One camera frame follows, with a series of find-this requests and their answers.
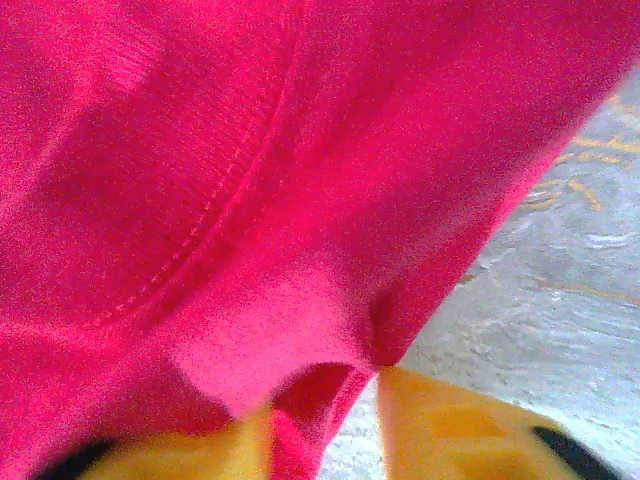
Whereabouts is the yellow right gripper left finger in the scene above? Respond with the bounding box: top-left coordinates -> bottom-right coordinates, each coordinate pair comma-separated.
34,403 -> 277,480

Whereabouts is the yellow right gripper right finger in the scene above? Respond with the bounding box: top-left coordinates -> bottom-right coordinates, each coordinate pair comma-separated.
373,364 -> 622,480

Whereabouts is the red t-shirt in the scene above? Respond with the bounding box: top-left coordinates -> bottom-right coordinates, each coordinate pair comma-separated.
0,0 -> 640,480

